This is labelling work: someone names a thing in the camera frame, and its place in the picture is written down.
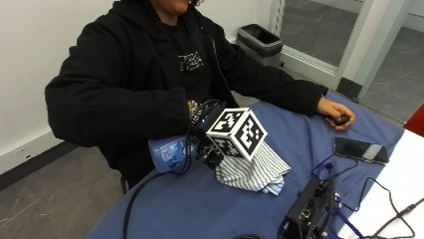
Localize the black electronics box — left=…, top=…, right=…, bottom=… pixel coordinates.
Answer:
left=276, top=176, right=337, bottom=239

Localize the black door stop block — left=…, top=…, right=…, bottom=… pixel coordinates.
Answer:
left=336, top=77, right=364, bottom=101

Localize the the person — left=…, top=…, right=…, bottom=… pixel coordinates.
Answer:
left=44, top=0, right=357, bottom=197

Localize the blue lanyard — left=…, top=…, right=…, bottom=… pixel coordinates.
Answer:
left=309, top=161, right=368, bottom=239

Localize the striped white cloth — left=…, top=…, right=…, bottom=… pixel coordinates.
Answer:
left=214, top=141, right=292, bottom=196

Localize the blue printed pouch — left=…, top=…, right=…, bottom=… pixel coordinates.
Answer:
left=147, top=134, right=200, bottom=174

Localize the blue table cloth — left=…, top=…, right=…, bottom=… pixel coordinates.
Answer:
left=83, top=91, right=405, bottom=239

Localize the glass door with white frame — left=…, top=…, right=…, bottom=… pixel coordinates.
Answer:
left=268, top=0, right=424, bottom=101

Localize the black smartphone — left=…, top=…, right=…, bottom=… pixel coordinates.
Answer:
left=332, top=136, right=390, bottom=164

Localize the grey trash bin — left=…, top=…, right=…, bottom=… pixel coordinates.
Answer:
left=234, top=23, right=284, bottom=69

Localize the black cable with plug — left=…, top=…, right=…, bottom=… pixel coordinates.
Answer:
left=360, top=196, right=424, bottom=239

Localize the red chair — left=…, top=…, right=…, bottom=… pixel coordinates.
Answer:
left=402, top=103, right=424, bottom=138

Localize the thin black cable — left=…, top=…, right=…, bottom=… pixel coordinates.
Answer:
left=339, top=176, right=418, bottom=239

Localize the white marker cube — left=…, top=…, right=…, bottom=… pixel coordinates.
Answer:
left=206, top=107, right=268, bottom=163

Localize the thick black glove cable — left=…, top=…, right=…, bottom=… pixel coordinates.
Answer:
left=122, top=99, right=227, bottom=239

